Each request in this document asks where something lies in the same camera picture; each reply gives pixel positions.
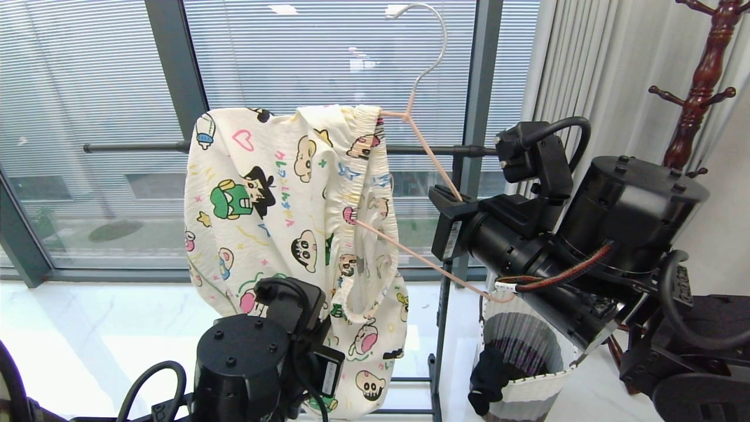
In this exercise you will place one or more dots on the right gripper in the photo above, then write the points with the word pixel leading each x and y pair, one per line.
pixel 498 234

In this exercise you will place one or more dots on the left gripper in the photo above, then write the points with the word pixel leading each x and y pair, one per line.
pixel 319 375

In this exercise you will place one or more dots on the pink clothes hanger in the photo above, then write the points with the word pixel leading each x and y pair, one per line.
pixel 428 152

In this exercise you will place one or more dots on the cream printed garment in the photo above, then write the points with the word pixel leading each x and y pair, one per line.
pixel 263 176

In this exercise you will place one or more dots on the white laundry basket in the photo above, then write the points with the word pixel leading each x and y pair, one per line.
pixel 527 387

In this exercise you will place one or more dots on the black clothes rack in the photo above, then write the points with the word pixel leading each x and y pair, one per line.
pixel 135 146

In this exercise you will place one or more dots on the black garment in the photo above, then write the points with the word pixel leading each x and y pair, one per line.
pixel 489 375

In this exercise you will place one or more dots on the beige curtain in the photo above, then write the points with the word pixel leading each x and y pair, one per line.
pixel 574 58

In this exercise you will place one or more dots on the window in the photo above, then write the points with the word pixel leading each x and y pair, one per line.
pixel 322 58

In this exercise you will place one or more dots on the dark wooden coat stand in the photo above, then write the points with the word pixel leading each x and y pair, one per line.
pixel 706 76

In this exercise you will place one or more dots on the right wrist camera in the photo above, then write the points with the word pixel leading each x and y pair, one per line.
pixel 545 164

